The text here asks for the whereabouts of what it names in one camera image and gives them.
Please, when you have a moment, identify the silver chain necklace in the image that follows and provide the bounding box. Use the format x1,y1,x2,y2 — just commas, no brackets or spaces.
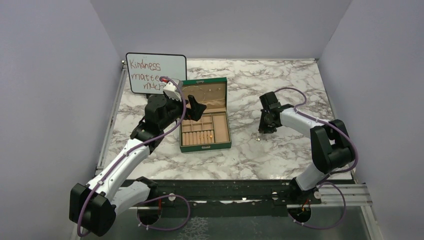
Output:
182,85,208,105

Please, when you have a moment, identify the green jewelry box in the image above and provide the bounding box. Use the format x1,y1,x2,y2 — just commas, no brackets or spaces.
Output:
179,77,232,153

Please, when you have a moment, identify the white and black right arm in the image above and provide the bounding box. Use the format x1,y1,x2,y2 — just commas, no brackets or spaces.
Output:
258,92,356,204

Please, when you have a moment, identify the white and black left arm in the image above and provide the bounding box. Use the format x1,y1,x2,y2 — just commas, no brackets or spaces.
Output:
69,94,207,237

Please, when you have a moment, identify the whiteboard with red writing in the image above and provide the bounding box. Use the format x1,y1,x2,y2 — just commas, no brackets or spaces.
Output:
125,52,187,95

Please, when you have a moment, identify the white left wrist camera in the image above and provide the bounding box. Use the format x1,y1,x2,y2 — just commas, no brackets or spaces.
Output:
161,78,183,102

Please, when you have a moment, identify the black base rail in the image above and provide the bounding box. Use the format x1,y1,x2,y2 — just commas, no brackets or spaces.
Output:
135,177,322,218

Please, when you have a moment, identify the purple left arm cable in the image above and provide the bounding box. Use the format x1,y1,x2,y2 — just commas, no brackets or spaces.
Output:
76,76,192,238

